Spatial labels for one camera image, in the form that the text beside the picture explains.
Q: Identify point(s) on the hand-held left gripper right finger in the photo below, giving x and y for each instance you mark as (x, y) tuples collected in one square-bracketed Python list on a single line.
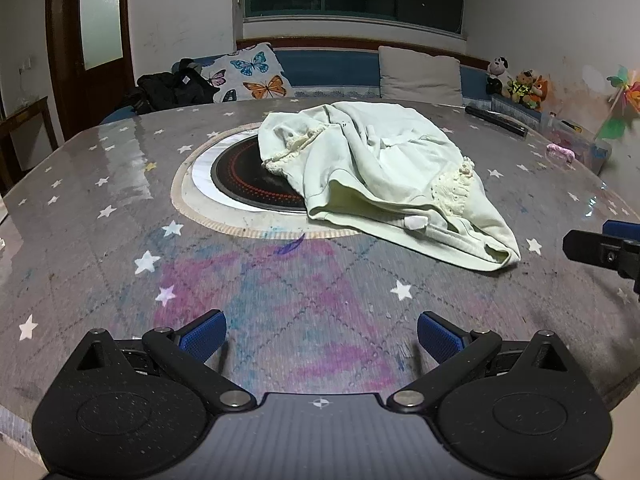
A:
[(440, 339)]

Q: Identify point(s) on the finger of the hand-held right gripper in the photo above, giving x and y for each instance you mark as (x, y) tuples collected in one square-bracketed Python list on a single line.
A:
[(622, 227), (595, 250)]

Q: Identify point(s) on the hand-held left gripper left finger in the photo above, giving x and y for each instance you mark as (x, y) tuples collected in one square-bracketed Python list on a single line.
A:
[(202, 334)]

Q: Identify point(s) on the pale green garment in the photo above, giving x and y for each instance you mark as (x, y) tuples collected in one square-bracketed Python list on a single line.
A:
[(390, 170)]

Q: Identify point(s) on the clear plastic box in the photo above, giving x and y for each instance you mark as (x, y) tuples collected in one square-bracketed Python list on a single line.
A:
[(590, 152)]

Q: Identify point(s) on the pink toy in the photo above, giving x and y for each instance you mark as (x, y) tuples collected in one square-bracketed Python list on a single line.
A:
[(560, 150)]

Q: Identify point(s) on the colourful pinwheel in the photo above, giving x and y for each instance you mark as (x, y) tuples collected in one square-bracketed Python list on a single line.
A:
[(625, 90)]

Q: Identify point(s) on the grey star-print tablecloth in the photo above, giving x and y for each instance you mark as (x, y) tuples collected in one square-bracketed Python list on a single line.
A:
[(100, 240)]

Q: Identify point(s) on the orange fox plush toy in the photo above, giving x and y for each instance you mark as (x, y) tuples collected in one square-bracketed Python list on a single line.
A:
[(540, 90)]

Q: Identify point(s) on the round black induction cooktop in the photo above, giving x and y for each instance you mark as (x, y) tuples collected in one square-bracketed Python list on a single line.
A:
[(240, 175)]

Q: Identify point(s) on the brown bear plush toy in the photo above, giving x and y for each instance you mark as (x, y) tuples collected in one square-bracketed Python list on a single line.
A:
[(522, 85)]

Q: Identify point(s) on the panda plush toy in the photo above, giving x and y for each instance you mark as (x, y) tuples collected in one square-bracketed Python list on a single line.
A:
[(497, 67)]

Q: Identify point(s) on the beige pillow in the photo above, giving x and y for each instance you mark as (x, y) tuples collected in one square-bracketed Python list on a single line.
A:
[(420, 77)]

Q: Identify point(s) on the black jacket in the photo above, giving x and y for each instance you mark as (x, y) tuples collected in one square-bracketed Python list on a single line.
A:
[(170, 90)]

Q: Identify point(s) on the butterfly print pillow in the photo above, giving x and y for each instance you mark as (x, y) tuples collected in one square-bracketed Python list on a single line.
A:
[(250, 75)]

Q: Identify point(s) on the wooden side table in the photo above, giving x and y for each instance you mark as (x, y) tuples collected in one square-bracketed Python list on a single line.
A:
[(30, 110)]

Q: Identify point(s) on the blue sofa bench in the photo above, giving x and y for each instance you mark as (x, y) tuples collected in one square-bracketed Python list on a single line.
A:
[(330, 67)]

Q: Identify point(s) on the brown door with frosted glass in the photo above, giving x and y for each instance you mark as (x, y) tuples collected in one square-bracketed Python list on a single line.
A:
[(65, 60)]

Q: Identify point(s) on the white wall socket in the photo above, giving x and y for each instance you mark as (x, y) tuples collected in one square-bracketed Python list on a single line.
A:
[(27, 65)]

